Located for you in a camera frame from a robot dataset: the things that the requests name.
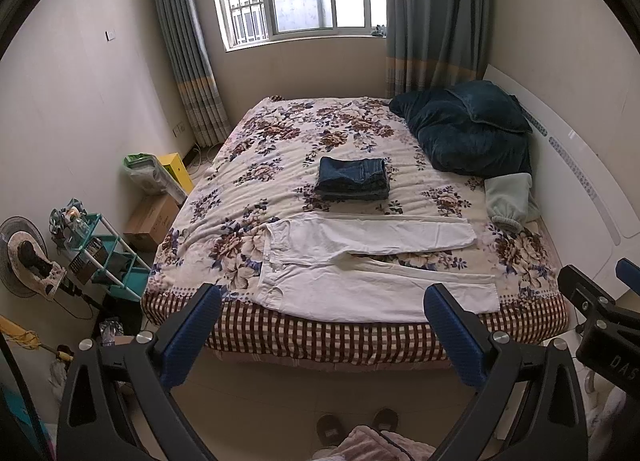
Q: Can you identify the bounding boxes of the white pants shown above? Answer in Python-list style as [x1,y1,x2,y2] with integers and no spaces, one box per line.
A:
[252,214,500,323]

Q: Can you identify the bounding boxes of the white bed headboard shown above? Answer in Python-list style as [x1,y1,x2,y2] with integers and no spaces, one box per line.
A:
[485,66,639,299]

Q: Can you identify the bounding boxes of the right brown slipper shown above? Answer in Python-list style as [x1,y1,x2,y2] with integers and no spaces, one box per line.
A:
[372,408,399,432]

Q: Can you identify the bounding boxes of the brown slipper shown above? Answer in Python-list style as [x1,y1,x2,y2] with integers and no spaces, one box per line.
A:
[316,415,347,448]
[372,408,399,432]

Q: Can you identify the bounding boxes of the red checked bed sheet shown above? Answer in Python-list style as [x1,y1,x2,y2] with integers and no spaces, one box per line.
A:
[141,289,571,366]

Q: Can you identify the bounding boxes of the teal white storage rack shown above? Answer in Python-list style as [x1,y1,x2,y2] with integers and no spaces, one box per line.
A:
[65,214,151,302]

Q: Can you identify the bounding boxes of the standing electric fan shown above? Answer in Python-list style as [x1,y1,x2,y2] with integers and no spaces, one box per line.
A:
[1,216,66,301]

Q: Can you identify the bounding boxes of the pink striped pyjama leg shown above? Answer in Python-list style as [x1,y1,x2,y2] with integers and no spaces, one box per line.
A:
[311,425,436,461]

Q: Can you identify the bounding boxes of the cardboard box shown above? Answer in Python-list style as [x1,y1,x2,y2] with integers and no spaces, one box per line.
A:
[124,194,179,253]

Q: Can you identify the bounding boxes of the left brown slipper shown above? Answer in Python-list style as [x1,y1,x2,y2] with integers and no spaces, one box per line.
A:
[316,415,347,448]

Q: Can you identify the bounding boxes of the green plastic bag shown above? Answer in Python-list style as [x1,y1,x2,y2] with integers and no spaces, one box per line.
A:
[122,154,188,207]

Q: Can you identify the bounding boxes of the yellow box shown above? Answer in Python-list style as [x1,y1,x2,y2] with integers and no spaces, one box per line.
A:
[158,152,194,194]

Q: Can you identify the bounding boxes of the dark teal plush blanket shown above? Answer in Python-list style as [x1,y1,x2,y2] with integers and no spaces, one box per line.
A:
[390,80,532,180]

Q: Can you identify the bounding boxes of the folded dark blue jeans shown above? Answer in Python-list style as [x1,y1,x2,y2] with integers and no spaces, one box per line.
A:
[314,157,390,201]

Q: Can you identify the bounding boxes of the floral fleece bed blanket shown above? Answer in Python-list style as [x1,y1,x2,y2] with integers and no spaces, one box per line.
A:
[142,97,559,319]

